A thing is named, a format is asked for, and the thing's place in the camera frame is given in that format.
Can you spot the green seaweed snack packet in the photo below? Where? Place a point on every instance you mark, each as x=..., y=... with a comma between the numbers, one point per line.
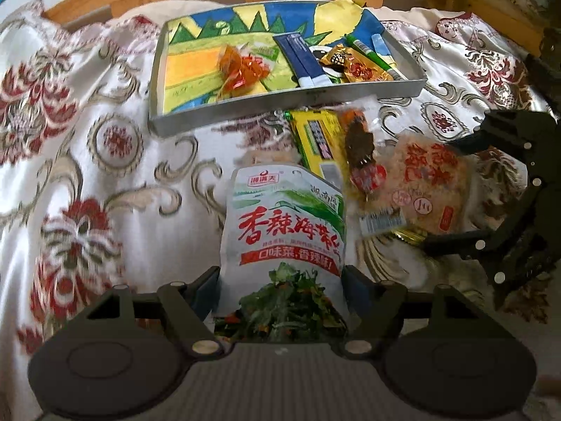
x=280, y=228

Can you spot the floral satin blanket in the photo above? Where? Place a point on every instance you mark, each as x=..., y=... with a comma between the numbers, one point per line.
x=65, y=140

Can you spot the brown meat clear packet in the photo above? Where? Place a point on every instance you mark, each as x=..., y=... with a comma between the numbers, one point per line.
x=361, y=149

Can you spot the gold foil packet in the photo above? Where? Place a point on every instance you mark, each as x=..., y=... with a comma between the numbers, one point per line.
x=410, y=237

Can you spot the golden snack packet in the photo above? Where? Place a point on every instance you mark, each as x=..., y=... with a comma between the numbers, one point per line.
x=355, y=68

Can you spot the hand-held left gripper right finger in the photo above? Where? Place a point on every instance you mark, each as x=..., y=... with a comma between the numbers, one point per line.
x=355, y=291

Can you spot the navy and white snack packet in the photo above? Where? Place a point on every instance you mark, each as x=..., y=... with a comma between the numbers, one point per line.
x=298, y=57

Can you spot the clear bun packet red print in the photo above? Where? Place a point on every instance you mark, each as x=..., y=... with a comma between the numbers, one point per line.
x=429, y=184

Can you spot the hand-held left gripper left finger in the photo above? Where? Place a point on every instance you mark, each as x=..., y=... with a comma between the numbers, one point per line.
x=207, y=291

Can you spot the yellow green snack packet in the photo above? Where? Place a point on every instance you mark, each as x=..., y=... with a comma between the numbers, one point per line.
x=315, y=136

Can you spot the orange clear snack packet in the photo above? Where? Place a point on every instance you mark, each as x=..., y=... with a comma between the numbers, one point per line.
x=241, y=70

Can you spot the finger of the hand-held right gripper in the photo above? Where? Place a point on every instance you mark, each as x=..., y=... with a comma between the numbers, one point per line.
x=504, y=131
x=456, y=245

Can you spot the green and white stick packet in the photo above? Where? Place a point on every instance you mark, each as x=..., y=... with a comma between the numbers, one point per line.
x=372, y=55

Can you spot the white pillow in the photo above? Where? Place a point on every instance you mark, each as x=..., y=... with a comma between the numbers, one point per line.
x=144, y=11

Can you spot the grey metal tray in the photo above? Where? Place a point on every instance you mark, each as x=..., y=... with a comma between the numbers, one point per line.
x=263, y=109

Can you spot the colourful dragon drawing sheet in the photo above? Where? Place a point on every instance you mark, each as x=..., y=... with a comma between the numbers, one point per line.
x=197, y=65

